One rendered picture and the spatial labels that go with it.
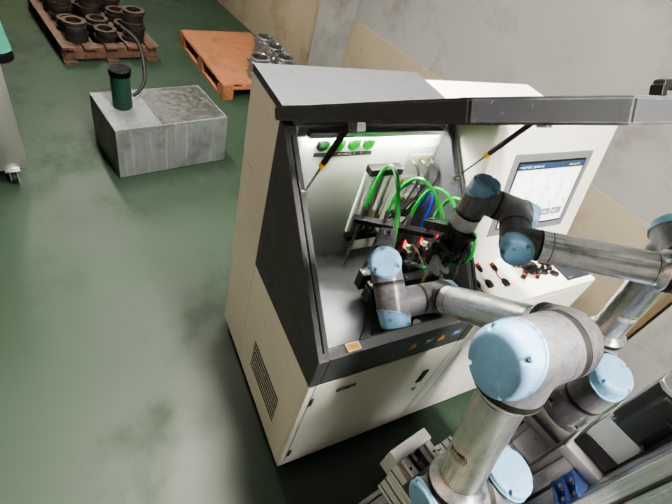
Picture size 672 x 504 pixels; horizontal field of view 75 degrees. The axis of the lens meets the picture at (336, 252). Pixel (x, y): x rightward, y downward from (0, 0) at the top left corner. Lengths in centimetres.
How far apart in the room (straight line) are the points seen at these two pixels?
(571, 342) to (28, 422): 218
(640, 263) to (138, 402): 207
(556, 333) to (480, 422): 20
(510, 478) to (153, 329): 198
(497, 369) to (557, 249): 45
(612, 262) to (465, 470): 55
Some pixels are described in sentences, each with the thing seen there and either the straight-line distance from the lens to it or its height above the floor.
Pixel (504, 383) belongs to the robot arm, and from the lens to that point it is 71.
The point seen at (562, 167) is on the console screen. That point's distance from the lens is 202.
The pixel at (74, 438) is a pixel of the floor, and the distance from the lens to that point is 235.
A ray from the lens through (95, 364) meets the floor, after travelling 251.
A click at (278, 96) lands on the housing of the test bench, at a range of 144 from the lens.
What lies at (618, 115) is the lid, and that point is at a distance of 73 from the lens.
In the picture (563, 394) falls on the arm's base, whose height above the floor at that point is 111.
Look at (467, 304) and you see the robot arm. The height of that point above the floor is 147.
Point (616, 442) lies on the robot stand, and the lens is 119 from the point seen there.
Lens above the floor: 212
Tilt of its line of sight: 43 degrees down
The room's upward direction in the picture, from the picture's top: 19 degrees clockwise
